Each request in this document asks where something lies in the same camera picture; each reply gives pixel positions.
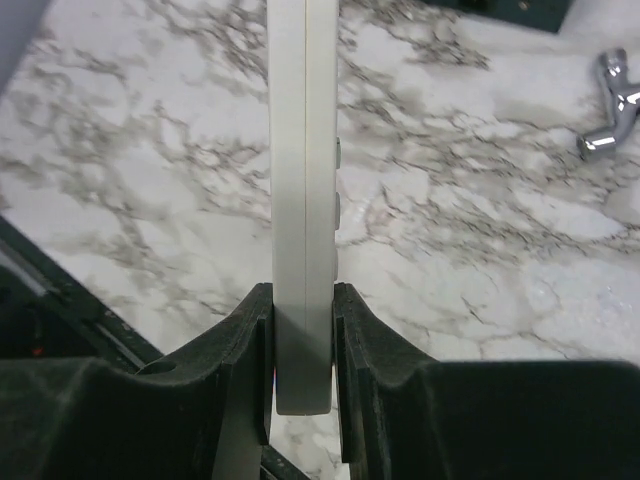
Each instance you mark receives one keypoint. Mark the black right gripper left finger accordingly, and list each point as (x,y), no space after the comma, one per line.
(200,412)

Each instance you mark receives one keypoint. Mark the white remote control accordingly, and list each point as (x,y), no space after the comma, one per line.
(305,206)

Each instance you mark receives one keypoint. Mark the dark network switch box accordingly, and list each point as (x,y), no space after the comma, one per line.
(542,15)

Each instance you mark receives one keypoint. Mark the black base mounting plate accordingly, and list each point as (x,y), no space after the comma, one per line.
(65,310)

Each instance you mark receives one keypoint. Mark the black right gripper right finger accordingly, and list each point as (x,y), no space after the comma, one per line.
(405,415)

